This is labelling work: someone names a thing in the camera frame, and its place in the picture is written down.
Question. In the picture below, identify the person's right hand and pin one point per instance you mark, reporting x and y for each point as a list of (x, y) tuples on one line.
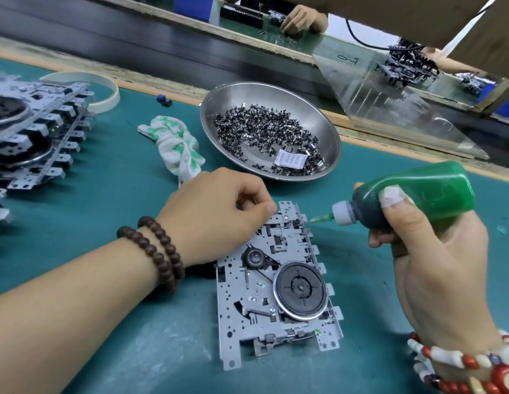
[(443, 287)]

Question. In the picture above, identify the person's left hand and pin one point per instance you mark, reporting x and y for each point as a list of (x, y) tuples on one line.
[(213, 217)]

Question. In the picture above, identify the white green-stained cloth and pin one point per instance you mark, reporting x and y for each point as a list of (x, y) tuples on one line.
[(177, 143)]

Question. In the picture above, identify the pile of small metal parts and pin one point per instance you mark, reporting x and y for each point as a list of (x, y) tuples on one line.
[(254, 131)]

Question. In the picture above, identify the green glue squeeze bottle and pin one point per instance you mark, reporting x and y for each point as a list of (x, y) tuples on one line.
[(427, 188)]

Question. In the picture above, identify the round metal bowl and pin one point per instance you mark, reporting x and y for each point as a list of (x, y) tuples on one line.
[(226, 94)]

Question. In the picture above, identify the black conveyor belt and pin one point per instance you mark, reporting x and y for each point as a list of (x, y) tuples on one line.
[(115, 32)]

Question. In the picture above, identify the finished mechanisms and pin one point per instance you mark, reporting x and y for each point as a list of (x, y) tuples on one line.
[(406, 65)]

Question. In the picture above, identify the person's left forearm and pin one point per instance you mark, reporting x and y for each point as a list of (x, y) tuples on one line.
[(58, 332)]

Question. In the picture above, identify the small blue cap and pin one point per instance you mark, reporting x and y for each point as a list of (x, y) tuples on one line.
[(163, 101)]

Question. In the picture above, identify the clear plastic sheet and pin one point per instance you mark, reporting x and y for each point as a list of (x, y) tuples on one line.
[(394, 110)]

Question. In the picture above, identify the blue plastic bin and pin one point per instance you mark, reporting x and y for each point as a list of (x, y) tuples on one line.
[(505, 102), (193, 5)]

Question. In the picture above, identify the black flat box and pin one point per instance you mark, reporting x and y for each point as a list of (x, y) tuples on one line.
[(242, 16)]

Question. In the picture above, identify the brown cardboard panel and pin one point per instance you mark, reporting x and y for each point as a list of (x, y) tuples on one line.
[(418, 16)]

